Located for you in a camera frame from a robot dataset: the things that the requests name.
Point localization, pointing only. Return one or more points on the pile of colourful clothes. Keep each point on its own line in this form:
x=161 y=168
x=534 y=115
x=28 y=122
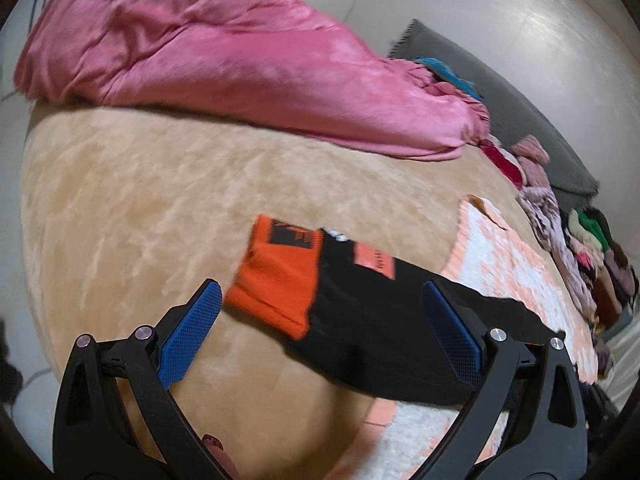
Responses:
x=600 y=255

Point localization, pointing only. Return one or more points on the pink fuzzy garment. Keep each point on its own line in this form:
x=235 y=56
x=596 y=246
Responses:
x=530 y=152

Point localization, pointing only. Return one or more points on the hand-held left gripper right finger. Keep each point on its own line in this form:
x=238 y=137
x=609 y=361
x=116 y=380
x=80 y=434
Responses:
x=452 y=332

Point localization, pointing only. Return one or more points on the beige fleece blanket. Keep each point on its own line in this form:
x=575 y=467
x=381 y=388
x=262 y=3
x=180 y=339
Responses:
x=125 y=210

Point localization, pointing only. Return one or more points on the person's left hand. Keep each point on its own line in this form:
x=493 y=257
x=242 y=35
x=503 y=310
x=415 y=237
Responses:
x=220 y=455

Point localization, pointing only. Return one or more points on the black garment with orange parts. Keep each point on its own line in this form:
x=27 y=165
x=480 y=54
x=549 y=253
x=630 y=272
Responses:
x=375 y=320

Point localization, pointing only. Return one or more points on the lilac patterned garment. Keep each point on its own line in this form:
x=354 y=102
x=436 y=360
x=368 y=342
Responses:
x=550 y=230

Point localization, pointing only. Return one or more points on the grey headboard cushion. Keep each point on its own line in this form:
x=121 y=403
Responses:
x=500 y=100

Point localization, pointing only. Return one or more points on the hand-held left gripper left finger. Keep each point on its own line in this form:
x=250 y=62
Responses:
x=192 y=332

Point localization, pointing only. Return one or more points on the red cloth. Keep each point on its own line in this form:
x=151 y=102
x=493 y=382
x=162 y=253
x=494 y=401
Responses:
x=502 y=160

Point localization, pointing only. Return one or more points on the pink duvet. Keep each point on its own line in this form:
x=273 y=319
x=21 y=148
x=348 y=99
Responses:
x=200 y=50

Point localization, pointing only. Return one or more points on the peach and white checked blanket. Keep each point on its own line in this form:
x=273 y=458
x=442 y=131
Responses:
x=500 y=250

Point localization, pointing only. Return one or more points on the teal cloth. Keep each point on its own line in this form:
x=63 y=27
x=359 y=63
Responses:
x=450 y=72

